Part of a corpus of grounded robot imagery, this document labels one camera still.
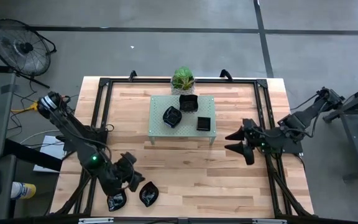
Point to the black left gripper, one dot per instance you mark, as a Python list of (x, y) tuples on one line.
[(124, 172)]

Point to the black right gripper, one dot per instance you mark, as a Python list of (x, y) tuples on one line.
[(252, 141)]

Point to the black glossy leaf-shaped plate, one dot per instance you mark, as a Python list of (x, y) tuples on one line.
[(148, 194), (117, 202), (172, 117)]

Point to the small black square plate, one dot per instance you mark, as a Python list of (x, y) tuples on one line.
[(203, 124)]

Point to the black square bowl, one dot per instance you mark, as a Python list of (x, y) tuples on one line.
[(188, 103)]

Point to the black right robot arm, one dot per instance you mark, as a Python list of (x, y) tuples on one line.
[(303, 119)]

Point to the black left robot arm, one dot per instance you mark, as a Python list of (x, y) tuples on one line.
[(73, 133)]

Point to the green perforated mini table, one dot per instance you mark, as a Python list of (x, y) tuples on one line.
[(163, 130)]

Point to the white label strip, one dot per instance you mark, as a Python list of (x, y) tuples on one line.
[(266, 221), (95, 220)]

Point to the white paper sheet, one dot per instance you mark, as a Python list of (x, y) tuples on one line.
[(53, 149)]

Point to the succulent in triangle-patterned pot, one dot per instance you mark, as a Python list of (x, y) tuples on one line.
[(182, 79)]

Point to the white yellow bottle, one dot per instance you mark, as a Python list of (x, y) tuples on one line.
[(23, 190)]

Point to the yellow power plug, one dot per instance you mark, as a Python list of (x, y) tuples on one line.
[(30, 108)]

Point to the black floor fan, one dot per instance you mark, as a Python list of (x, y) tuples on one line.
[(20, 46)]

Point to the black table frame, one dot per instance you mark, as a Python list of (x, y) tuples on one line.
[(135, 81)]

